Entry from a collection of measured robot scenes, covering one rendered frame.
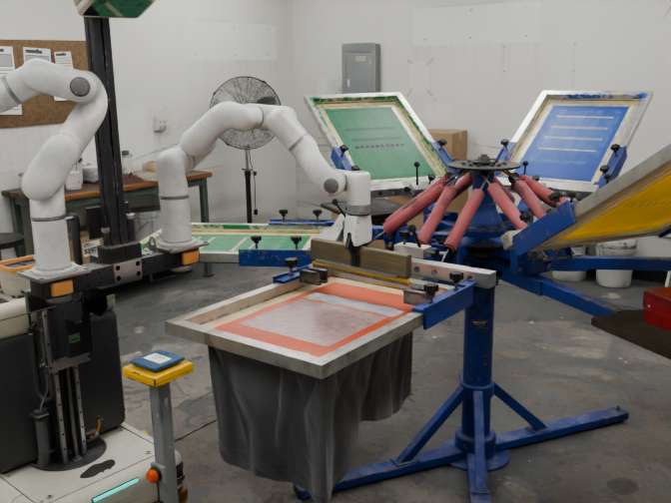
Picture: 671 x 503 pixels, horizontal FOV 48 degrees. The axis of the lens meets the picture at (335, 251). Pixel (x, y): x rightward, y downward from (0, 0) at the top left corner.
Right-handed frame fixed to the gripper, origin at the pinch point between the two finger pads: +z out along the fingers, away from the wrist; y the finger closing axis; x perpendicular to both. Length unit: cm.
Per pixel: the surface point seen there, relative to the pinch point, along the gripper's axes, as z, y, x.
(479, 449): 92, -65, 15
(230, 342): 12, 57, -2
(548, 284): 16, -62, 40
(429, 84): -44, -415, -218
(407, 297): 9.4, 0.3, 19.2
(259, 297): 12.5, 21.0, -24.9
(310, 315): 14.1, 21.5, -3.1
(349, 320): 13.9, 18.2, 9.9
